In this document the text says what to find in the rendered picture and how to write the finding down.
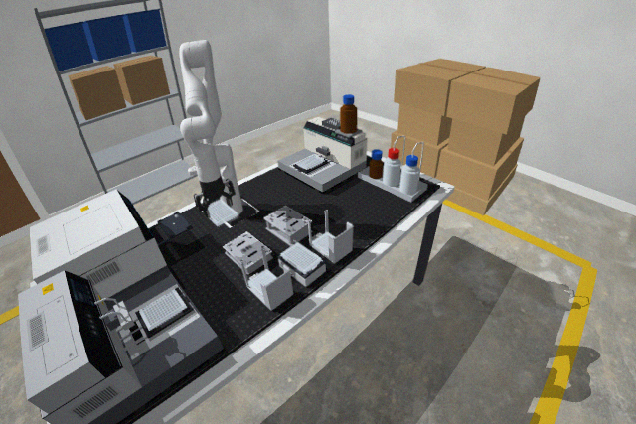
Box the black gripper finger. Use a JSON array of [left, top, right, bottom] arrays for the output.
[[194, 192, 215, 218], [217, 179, 236, 207]]

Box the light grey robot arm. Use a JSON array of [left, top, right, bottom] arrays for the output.
[[180, 40, 243, 214]]

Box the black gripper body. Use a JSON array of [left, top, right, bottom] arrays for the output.
[[199, 175, 225, 201]]

